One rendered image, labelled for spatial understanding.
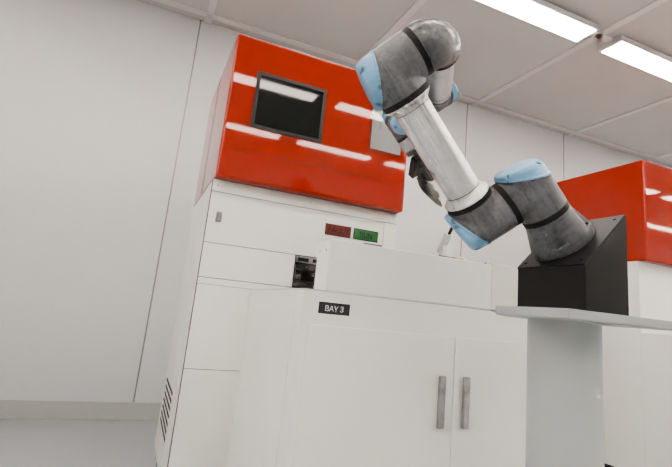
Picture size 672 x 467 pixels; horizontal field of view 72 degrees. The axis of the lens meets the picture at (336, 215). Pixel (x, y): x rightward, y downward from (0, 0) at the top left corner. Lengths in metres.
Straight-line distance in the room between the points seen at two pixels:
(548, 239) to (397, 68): 0.53
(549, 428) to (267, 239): 1.16
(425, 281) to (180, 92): 2.57
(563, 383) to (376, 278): 0.51
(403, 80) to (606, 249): 0.59
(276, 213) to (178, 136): 1.69
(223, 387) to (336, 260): 0.78
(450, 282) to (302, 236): 0.70
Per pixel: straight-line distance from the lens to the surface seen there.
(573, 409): 1.20
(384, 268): 1.33
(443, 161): 1.09
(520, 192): 1.16
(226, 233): 1.82
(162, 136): 3.43
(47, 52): 3.65
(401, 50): 1.04
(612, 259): 1.23
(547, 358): 1.19
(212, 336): 1.81
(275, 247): 1.86
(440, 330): 1.42
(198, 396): 1.84
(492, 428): 1.57
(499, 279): 1.56
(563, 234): 1.20
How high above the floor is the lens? 0.77
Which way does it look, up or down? 12 degrees up
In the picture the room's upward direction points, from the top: 6 degrees clockwise
